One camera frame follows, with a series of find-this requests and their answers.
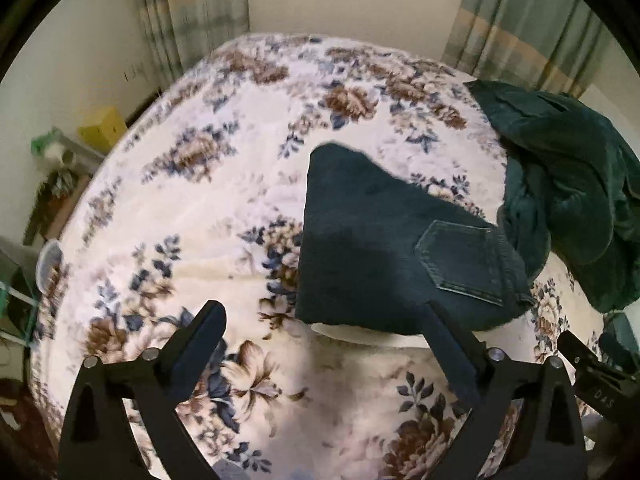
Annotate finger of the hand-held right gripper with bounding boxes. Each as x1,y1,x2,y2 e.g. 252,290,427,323
557,330,608,376

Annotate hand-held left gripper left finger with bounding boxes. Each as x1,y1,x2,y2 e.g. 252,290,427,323
58,300,227,480

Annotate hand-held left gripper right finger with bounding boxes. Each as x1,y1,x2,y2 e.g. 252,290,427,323
422,301,587,480

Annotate dark blue jeans pants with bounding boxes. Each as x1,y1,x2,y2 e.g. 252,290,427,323
295,142,538,336

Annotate blue folded cloth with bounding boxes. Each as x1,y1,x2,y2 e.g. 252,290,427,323
600,312,640,376

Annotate floral bed blanket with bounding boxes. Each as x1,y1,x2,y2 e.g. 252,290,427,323
27,32,608,480

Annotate white round container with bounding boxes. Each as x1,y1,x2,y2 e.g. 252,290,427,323
37,240,64,292

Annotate dark red patterned cloth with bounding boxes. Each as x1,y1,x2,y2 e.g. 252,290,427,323
0,379,58,480

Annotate dark green jacket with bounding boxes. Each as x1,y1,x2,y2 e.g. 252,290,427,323
465,79,640,313

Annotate green shelf rack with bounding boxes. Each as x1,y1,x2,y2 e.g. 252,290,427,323
0,237,38,348

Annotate wooden nightstand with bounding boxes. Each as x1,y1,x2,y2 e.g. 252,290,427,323
24,160,103,247

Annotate yellow box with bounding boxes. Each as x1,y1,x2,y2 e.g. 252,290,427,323
77,106,128,154

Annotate green and white bag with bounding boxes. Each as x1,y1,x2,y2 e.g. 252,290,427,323
30,129,78,167

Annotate grey-green striped curtain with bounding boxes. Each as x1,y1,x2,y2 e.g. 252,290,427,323
442,0,618,100
137,0,251,83

